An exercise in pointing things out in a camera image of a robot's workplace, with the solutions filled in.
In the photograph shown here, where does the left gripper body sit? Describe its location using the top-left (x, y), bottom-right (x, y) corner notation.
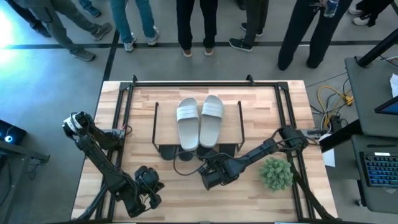
top-left (124, 166), bottom-right (165, 218)

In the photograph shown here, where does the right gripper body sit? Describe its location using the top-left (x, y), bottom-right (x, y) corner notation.
top-left (198, 154), bottom-right (246, 191)

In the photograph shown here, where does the grey rubber slide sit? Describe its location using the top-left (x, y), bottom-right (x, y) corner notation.
top-left (198, 95), bottom-right (225, 149)
top-left (176, 97), bottom-right (200, 152)

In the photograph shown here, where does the wooden shelf black metal frame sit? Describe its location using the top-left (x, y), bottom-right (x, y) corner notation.
top-left (151, 100), bottom-right (246, 153)

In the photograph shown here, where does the green artificial plant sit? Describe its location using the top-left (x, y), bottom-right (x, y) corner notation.
top-left (259, 157), bottom-right (294, 191)

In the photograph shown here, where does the white paper sheet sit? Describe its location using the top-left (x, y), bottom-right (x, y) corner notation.
top-left (321, 133), bottom-right (337, 168)

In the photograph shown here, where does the black metal stand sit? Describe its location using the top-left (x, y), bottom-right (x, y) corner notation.
top-left (0, 139), bottom-right (51, 164)

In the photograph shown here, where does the black power strip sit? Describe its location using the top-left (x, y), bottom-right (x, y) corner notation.
top-left (328, 114), bottom-right (343, 133)

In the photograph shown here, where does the black square bar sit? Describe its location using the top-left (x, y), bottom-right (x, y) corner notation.
top-left (318, 119), bottom-right (364, 154)

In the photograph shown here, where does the black box with blue light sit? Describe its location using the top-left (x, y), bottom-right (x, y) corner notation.
top-left (0, 119), bottom-right (27, 146)

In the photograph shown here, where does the person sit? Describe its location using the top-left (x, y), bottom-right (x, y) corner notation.
top-left (228, 0), bottom-right (270, 52)
top-left (14, 0), bottom-right (113, 62)
top-left (277, 0), bottom-right (354, 72)
top-left (348, 0), bottom-right (395, 28)
top-left (79, 0), bottom-right (160, 53)
top-left (176, 0), bottom-right (218, 58)
top-left (4, 0), bottom-right (52, 39)

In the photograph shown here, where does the grey desk with keyboard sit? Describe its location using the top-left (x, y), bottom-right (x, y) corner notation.
top-left (350, 134), bottom-right (398, 215)

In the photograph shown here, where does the backlit computer keyboard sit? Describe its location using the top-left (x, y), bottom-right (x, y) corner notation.
top-left (359, 151), bottom-right (398, 188)

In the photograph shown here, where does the grey desk with tablet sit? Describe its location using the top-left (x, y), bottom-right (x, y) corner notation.
top-left (344, 55), bottom-right (398, 139)

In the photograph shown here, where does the black tablet screen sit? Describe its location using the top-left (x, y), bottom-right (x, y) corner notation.
top-left (374, 95), bottom-right (398, 116)

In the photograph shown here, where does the black round pole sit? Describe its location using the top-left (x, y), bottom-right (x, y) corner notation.
top-left (356, 28), bottom-right (398, 68)

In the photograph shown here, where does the white paper on desk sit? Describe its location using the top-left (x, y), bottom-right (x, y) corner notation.
top-left (389, 73), bottom-right (398, 98)

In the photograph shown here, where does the clear plastic water bottle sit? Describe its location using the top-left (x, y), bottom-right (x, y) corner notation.
top-left (323, 0), bottom-right (340, 19)

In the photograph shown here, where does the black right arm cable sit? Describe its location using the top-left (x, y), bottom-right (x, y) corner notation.
top-left (173, 150), bottom-right (218, 177)

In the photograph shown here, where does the black aluminium table frame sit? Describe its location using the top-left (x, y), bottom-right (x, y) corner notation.
top-left (74, 74), bottom-right (340, 223)

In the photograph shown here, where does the grey metal bracket plate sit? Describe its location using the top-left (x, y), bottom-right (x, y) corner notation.
top-left (300, 128), bottom-right (328, 140)

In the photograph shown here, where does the yellow cable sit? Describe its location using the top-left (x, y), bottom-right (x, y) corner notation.
top-left (316, 85), bottom-right (354, 129)

